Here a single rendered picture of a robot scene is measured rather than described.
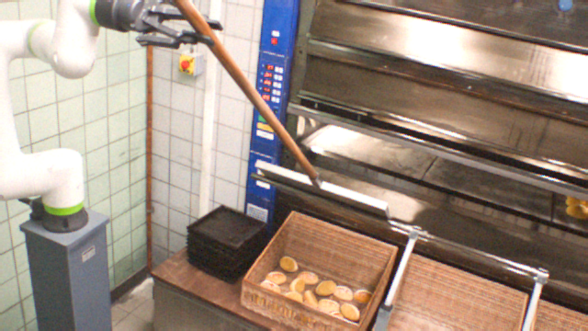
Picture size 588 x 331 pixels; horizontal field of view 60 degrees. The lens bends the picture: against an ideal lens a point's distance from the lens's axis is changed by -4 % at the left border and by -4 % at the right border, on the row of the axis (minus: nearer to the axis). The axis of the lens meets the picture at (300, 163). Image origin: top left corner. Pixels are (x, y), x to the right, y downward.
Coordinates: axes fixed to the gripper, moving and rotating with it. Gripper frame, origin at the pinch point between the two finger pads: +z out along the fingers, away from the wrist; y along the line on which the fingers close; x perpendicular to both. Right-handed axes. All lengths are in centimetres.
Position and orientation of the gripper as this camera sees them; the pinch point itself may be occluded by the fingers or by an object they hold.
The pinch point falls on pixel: (202, 30)
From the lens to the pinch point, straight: 113.2
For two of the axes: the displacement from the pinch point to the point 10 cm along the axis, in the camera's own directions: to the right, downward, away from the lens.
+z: 8.9, 3.0, -3.5
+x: -2.5, -3.3, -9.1
